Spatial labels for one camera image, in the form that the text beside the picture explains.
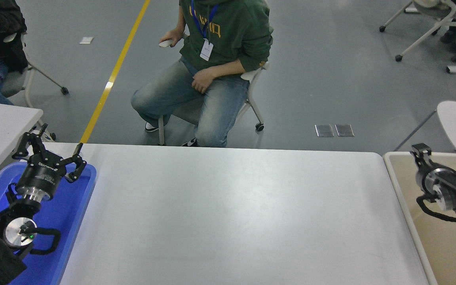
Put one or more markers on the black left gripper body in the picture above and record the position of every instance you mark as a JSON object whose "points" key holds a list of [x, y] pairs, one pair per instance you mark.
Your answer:
{"points": [[42, 174]]}

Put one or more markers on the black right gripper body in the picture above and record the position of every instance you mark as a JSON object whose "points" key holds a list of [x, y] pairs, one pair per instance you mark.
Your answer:
{"points": [[424, 174]]}

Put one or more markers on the person's left hand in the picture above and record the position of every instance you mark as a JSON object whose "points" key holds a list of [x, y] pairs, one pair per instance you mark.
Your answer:
{"points": [[203, 81]]}

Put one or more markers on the person's right hand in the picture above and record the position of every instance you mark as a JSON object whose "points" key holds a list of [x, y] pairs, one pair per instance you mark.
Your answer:
{"points": [[172, 36]]}

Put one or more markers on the large pale plastic bin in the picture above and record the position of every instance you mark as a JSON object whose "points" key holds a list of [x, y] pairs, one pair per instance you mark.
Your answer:
{"points": [[410, 190]]}

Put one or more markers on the blue plastic tray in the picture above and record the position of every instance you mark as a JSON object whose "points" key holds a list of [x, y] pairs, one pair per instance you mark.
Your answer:
{"points": [[65, 221]]}

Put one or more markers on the metal floor outlet plate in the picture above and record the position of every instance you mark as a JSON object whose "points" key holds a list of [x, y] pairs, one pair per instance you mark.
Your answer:
{"points": [[324, 130], [344, 130]]}

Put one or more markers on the blue ID badge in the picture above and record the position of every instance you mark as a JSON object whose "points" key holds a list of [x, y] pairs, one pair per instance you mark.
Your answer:
{"points": [[206, 49]]}

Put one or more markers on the white frame office chair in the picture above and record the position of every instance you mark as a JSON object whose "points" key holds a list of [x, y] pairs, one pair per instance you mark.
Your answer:
{"points": [[449, 15], [251, 75], [14, 83]]}

